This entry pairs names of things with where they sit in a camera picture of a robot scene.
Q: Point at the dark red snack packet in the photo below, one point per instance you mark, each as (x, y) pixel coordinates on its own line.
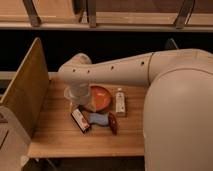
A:
(112, 123)

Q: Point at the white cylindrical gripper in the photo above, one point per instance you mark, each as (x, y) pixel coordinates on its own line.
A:
(78, 94)

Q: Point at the small white bottle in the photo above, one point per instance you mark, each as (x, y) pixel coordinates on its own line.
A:
(120, 103)

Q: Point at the wooden side panel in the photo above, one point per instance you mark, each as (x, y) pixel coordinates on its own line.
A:
(23, 98)

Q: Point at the wooden shelf rail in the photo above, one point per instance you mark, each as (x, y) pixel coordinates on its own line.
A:
(108, 15)

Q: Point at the red white snack box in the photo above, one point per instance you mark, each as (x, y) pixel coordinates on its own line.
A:
(80, 120)

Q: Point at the blue sponge cloth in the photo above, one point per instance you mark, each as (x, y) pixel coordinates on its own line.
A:
(99, 119)

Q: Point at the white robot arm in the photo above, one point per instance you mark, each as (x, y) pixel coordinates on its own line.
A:
(178, 106)

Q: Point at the orange red bowl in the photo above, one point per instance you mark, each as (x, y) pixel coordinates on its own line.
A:
(100, 99)

